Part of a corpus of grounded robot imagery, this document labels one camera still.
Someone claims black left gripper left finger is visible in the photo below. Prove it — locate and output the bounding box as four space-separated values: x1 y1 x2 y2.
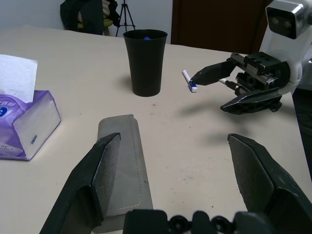
38 132 121 234

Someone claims black jacket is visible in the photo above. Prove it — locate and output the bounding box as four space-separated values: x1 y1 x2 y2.
60 0 120 36

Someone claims grey glasses case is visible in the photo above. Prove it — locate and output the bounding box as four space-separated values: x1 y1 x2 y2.
92 114 154 234

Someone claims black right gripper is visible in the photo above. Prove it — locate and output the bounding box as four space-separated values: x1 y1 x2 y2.
190 51 292 115

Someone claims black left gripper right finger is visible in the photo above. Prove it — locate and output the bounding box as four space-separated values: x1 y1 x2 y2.
227 133 312 234

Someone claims black tripod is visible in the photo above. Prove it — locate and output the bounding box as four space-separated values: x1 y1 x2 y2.
116 0 136 37

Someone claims purple tissue pack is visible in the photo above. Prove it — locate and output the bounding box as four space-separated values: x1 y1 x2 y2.
0 90 61 162

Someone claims black plastic cup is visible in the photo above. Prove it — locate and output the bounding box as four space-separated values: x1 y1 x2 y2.
123 29 169 98

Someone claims beige fabric item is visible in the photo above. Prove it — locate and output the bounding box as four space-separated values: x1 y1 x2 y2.
101 0 111 19

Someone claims yellow stool cushion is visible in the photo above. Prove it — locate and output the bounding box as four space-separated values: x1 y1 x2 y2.
77 19 114 31

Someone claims flat white tissue sheet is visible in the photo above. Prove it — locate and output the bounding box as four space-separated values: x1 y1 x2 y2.
0 54 39 102

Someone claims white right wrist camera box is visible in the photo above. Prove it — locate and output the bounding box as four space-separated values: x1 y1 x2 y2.
259 0 312 96

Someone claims white marker with blue band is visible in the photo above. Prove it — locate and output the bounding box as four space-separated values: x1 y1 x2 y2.
182 70 197 93

